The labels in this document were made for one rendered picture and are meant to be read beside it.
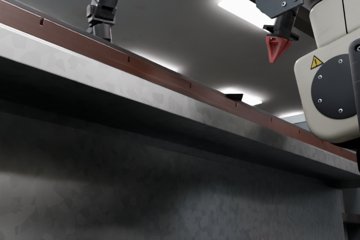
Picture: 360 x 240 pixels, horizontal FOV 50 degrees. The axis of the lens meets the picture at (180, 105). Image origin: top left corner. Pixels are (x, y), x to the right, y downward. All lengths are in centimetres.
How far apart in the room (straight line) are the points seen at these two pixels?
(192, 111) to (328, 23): 30
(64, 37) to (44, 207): 28
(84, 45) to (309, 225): 80
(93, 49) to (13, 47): 33
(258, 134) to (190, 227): 22
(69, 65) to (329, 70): 42
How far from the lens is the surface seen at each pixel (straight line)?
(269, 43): 119
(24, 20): 64
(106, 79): 43
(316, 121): 66
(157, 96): 47
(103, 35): 127
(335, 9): 70
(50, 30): 66
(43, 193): 55
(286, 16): 118
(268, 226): 97
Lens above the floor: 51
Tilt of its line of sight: 18 degrees up
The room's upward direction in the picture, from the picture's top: 1 degrees clockwise
